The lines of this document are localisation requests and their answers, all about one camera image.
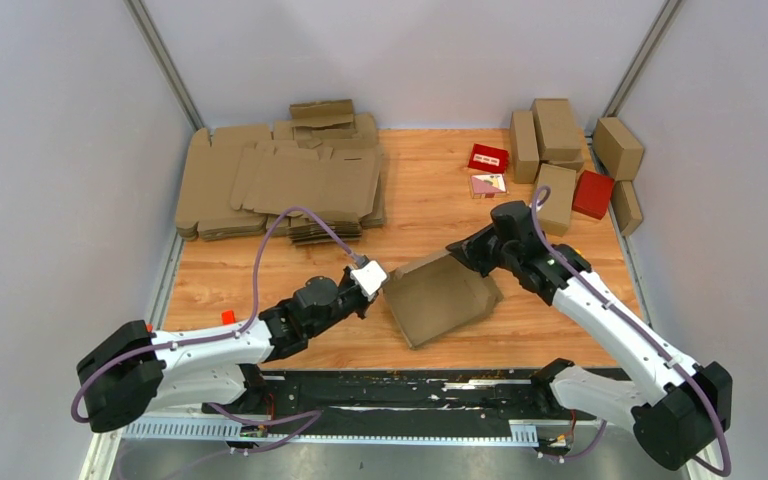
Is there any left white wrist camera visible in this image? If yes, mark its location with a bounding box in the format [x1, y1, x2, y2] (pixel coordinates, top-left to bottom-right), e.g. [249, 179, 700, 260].
[349, 260, 388, 302]

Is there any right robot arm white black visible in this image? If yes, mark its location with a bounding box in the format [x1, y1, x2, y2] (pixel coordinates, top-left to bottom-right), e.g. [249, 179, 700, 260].
[446, 201, 733, 477]

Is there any small red box with window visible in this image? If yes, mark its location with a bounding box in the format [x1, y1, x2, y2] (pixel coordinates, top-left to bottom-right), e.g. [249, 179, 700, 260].
[467, 143, 510, 174]

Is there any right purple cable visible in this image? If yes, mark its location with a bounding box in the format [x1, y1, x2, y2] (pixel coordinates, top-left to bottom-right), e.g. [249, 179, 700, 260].
[529, 185, 734, 478]

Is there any aluminium rail frame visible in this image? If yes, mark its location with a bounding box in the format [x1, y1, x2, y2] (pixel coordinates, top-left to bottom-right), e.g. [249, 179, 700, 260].
[79, 228, 723, 480]

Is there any flat cardboard stack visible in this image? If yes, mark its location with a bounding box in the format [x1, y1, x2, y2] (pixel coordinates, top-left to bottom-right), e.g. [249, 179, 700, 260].
[175, 99, 387, 245]

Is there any cardboard box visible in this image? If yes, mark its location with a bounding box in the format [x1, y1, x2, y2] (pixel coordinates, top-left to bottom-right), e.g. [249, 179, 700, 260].
[383, 250, 504, 349]
[509, 110, 540, 184]
[532, 98, 581, 163]
[535, 164, 577, 236]
[611, 181, 643, 237]
[592, 117, 645, 181]

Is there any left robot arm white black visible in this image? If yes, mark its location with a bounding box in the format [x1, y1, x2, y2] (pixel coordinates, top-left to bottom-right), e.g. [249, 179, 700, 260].
[72, 261, 388, 433]

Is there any folded cardboard box top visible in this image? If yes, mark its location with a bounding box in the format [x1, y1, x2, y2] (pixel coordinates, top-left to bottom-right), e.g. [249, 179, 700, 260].
[532, 98, 581, 163]

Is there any small orange block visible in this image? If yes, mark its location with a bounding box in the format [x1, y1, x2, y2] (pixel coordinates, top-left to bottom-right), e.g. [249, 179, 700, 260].
[145, 309, 237, 331]

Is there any folded cardboard box front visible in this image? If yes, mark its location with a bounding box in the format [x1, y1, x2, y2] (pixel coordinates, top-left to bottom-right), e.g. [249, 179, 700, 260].
[535, 164, 577, 236]

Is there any pink puzzle box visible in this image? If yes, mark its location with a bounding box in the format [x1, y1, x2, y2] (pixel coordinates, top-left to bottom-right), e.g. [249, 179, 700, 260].
[469, 173, 508, 199]

